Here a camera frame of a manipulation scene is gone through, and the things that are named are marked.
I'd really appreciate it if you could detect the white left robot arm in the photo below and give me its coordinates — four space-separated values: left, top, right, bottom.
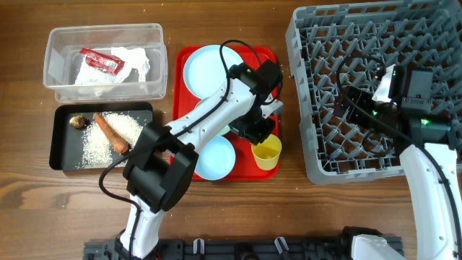
116 59 282 259

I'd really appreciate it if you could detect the light blue plate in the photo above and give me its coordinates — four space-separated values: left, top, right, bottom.
183 45 226 100

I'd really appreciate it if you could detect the gray dishwasher rack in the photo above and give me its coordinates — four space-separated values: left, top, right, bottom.
285 1 461 185

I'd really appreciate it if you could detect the brown food scrap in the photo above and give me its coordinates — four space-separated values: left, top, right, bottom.
69 115 88 129

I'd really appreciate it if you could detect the red snack wrapper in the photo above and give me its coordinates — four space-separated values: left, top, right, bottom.
79 48 125 76

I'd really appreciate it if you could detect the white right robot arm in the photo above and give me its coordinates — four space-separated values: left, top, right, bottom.
336 65 461 259

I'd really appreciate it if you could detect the black mounting rail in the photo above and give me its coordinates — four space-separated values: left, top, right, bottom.
82 236 404 260

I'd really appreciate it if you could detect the light blue bowl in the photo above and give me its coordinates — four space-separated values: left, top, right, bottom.
195 136 236 181

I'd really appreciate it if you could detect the clear plastic waste bin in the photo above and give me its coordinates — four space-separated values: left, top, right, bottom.
43 23 167 103

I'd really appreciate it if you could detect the white rice pile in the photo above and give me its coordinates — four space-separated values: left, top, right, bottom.
76 112 142 169

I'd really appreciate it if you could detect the orange carrot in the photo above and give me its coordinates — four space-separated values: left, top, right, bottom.
93 113 129 155

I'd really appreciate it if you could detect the red serving tray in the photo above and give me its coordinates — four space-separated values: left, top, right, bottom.
172 45 279 181

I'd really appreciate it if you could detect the yellow plastic cup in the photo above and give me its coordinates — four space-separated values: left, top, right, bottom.
251 134 282 170

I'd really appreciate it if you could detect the white tissue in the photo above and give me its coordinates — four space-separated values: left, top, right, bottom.
74 47 150 85

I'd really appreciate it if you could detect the mint green bowl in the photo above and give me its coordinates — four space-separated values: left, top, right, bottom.
195 98 230 136

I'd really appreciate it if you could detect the black waste tray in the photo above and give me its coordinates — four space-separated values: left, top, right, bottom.
49 102 153 171

